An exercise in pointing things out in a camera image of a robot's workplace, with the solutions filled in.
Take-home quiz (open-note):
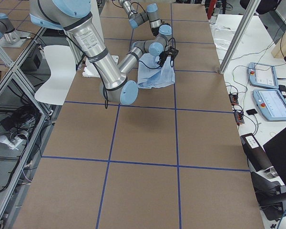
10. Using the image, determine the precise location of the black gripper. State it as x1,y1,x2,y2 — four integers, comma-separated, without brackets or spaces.
157,50,170,67

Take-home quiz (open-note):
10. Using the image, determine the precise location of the light blue button shirt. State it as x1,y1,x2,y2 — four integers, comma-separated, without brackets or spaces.
137,53,175,89

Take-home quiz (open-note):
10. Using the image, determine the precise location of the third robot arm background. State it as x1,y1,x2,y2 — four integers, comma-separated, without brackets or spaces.
0,13,31,48

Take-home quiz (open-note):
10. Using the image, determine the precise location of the white plastic chair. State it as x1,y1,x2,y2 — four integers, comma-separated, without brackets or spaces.
34,45,76,105

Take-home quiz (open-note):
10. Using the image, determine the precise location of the far blue teach pendant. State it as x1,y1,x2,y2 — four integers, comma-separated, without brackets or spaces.
247,62,279,89

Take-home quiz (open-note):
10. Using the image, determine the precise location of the blue teach pendant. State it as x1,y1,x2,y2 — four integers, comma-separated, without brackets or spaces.
252,89,286,121
247,62,279,89

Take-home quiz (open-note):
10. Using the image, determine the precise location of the near blue teach pendant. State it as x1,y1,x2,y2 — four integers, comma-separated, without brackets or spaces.
252,89,286,121

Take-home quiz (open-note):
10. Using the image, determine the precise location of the black box with label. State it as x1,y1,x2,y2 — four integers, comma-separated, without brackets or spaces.
240,133,273,171

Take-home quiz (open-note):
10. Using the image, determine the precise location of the black monitor with stand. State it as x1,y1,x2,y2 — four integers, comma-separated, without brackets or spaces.
251,128,286,220

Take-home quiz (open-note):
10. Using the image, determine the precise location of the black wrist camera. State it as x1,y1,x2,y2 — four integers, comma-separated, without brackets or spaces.
167,46,179,61

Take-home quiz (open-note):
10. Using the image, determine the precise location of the white pedestal column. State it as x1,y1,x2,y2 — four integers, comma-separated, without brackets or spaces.
86,0,120,81

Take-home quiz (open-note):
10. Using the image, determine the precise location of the grey aluminium frame post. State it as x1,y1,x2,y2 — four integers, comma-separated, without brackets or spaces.
218,0,261,74

